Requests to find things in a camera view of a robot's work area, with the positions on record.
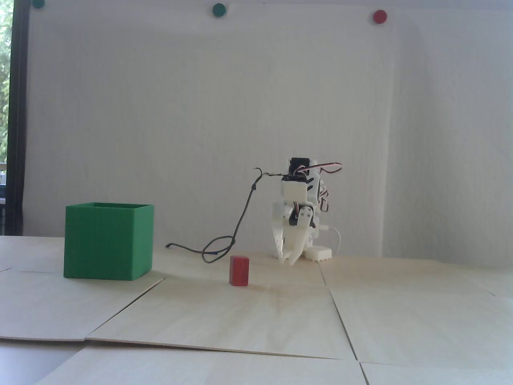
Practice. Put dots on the green round magnet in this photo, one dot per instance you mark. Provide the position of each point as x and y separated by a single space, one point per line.
219 10
38 3

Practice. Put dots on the red round magnet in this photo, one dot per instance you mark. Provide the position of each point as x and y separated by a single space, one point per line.
380 16

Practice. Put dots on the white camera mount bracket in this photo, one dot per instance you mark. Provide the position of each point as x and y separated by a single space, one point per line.
294 189

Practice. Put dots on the green box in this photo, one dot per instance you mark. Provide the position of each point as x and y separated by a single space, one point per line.
104 244

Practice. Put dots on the black wrist camera board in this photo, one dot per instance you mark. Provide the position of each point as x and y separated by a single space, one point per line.
288 175

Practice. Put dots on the red block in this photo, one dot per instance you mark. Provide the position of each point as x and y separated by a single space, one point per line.
239 270

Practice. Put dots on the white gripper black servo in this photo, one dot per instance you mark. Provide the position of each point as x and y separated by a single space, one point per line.
281 211

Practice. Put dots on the white table clamp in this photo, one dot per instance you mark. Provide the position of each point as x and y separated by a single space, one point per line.
318 254

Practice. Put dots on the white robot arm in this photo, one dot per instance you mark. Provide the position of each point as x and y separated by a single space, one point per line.
314 188

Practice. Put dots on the black window frame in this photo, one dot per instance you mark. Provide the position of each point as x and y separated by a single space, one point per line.
18 120

